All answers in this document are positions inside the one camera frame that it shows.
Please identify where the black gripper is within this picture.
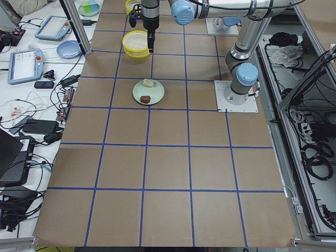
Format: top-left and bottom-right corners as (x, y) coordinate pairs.
(147, 29), (155, 53)

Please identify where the white steamed bun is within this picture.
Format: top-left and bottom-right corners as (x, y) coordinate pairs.
(143, 79), (155, 88)

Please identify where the brown steamed bun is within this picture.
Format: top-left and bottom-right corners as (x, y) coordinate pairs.
(140, 96), (151, 104)

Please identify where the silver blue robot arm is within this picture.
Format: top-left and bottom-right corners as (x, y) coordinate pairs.
(169, 1), (291, 70)

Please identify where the light green plate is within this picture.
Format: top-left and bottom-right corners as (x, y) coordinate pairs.
(133, 80), (165, 106)

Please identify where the green plate with blocks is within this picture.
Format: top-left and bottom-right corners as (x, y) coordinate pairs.
(78, 1), (100, 17)

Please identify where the blue round plate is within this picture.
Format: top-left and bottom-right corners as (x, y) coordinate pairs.
(56, 40), (81, 59)

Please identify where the blue teach pendant upper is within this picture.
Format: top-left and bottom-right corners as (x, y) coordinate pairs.
(34, 16), (71, 41)

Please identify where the blue teach pendant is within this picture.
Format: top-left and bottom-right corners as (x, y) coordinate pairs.
(7, 49), (44, 85)
(34, 16), (71, 41)

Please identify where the black small remote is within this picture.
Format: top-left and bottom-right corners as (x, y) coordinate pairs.
(34, 81), (55, 89)

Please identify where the blue teach pendant lower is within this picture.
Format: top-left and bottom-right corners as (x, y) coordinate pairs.
(7, 49), (44, 85)

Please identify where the white crumpled cloth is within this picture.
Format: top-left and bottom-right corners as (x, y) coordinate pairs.
(270, 45), (303, 68)

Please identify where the black power adapter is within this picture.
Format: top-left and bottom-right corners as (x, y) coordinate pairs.
(23, 119), (59, 134)

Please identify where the black laptop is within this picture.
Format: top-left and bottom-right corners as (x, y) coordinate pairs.
(1, 130), (35, 187)

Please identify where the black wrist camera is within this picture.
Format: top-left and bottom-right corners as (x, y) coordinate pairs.
(129, 4), (142, 28)

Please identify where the aluminium frame post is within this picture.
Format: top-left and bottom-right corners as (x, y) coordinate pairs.
(59, 0), (92, 57)

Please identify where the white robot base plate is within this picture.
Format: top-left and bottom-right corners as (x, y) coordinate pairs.
(214, 80), (258, 113)

